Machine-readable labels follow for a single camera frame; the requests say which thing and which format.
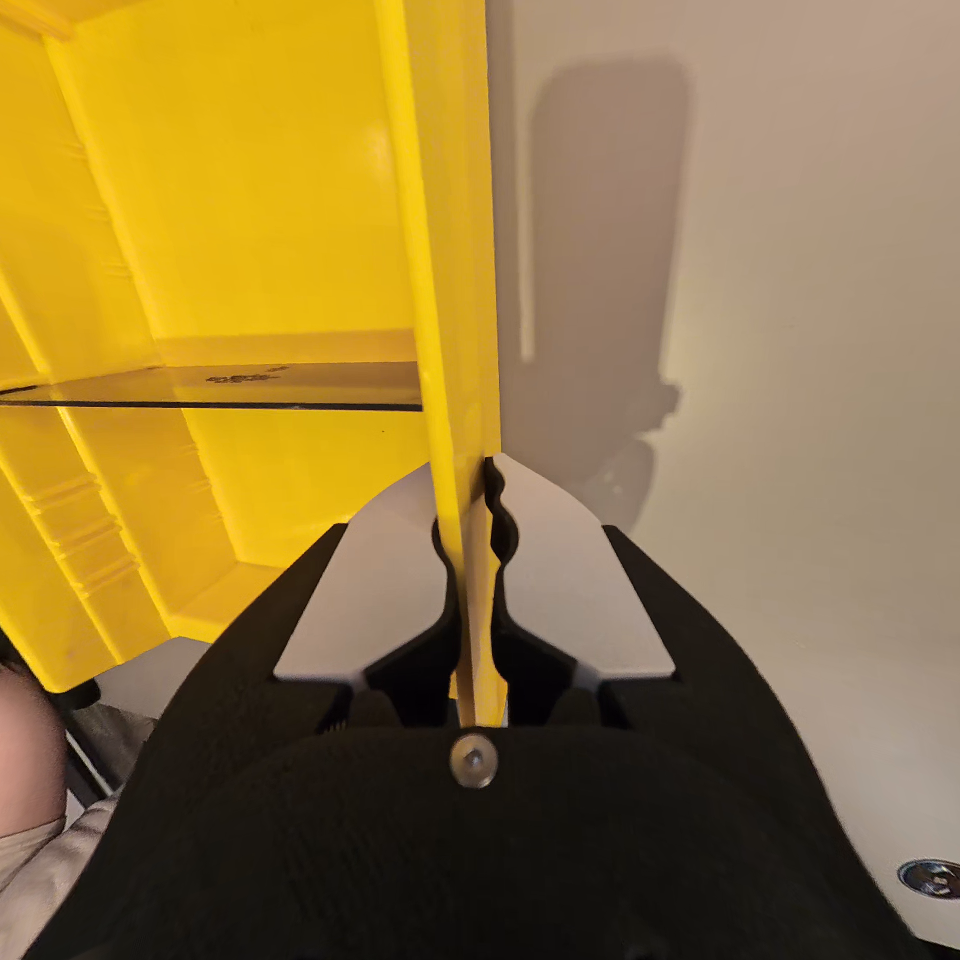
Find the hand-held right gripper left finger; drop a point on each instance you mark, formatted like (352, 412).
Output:
(367, 600)

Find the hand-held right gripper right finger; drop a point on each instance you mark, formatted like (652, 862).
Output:
(577, 592)

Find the yellow plastic bin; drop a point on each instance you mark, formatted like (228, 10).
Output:
(225, 187)

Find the person's grey shirt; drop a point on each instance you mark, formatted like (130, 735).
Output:
(45, 885)

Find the round metal table bolt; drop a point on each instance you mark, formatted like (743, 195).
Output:
(930, 877)

